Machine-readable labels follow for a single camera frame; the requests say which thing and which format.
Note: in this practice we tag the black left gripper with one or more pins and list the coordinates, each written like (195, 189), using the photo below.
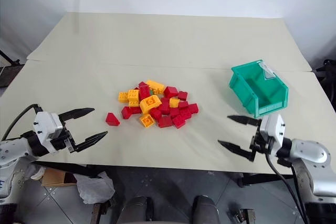
(59, 142)

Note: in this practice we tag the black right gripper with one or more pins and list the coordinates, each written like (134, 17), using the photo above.
(260, 144)

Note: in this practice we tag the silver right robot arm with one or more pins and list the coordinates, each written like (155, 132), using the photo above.
(312, 155)

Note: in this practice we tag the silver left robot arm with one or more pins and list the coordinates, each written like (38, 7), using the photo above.
(10, 150)

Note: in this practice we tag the brown cardboard box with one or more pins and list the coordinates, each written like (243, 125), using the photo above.
(55, 178)

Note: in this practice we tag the green plastic storage bin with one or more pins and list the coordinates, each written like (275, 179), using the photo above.
(244, 87)

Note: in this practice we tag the white crumpled plastic bag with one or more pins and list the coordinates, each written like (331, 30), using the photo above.
(94, 187)

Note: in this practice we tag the red plastic toy brick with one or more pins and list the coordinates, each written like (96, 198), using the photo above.
(178, 122)

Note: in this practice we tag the white shoe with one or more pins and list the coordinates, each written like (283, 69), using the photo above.
(36, 172)

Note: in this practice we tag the clear plastic label card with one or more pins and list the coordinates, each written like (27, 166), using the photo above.
(267, 72)

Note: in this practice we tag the green toy block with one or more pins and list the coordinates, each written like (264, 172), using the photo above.
(152, 92)

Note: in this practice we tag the dark rounded shape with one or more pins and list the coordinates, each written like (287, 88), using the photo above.
(205, 209)
(137, 209)

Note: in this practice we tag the black stand equipment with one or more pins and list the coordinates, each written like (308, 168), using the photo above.
(8, 69)

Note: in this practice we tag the black background equipment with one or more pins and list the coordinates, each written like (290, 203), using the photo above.
(326, 77)

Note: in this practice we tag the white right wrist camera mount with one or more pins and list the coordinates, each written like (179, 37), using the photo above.
(274, 129)

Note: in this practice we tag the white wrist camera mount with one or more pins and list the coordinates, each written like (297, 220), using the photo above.
(274, 129)
(44, 127)

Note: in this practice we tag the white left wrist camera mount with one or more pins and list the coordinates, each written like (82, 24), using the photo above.
(44, 127)

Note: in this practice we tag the black table frame bar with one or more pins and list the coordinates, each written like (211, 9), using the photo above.
(71, 169)
(262, 179)

